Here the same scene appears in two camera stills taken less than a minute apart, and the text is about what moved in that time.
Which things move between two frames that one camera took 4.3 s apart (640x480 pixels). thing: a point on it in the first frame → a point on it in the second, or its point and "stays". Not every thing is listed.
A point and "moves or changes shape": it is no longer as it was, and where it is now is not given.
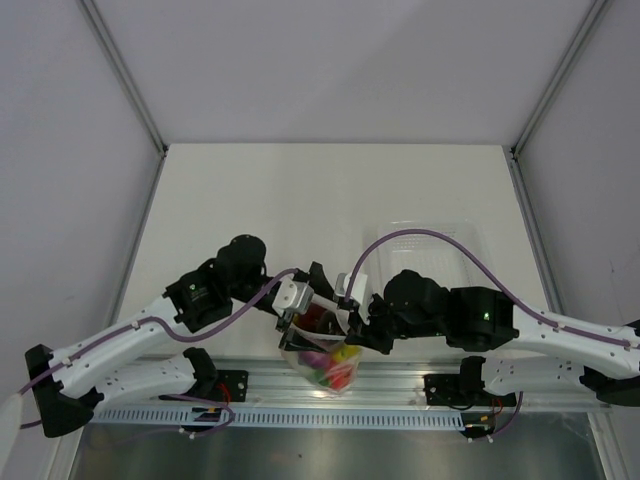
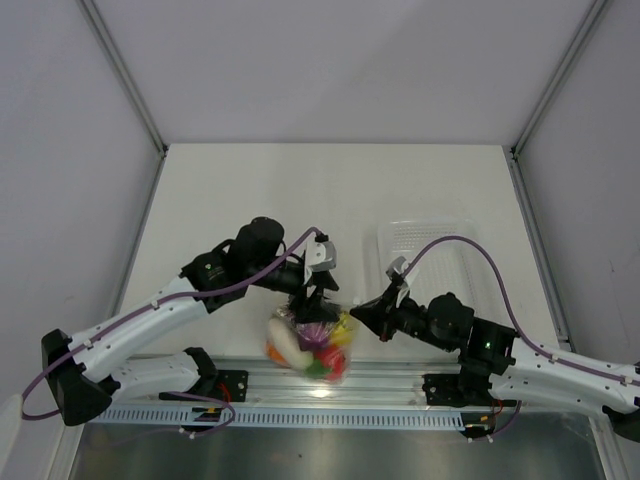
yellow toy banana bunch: x=347 y=351 → x=343 y=331
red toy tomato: x=339 y=376 → x=334 y=358
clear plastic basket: x=432 y=257 stays
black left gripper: x=317 y=280 → x=315 y=308
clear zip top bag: x=334 y=371 moves or changes shape
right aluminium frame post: x=585 y=32 stays
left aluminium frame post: x=109 y=47 stays
